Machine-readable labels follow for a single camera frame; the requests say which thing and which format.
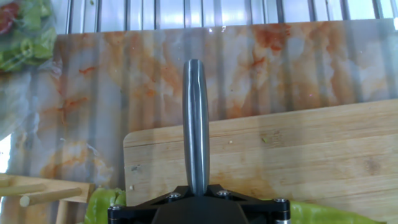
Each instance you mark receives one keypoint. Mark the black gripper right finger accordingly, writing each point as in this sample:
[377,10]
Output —
[267,211]

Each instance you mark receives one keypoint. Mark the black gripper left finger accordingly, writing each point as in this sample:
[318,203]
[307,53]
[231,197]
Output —
[130,214]

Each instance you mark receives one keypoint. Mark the wooden cutting board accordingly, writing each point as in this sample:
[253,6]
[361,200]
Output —
[295,155]

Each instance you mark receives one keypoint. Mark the steel cleaver knife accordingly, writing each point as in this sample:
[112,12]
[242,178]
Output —
[196,124]

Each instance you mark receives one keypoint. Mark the plastic bag of peppers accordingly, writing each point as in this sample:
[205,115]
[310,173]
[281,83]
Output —
[37,40]

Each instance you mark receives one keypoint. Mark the red chili pepper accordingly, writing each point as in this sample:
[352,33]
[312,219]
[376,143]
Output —
[7,17]

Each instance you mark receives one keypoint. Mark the cut green pepper chunk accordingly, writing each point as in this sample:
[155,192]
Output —
[99,205]

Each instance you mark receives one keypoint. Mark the wooden peg rack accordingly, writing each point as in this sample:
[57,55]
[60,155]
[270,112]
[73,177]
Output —
[46,186]

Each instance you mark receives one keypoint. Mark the marble pattern plastic mat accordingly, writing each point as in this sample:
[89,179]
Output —
[264,71]

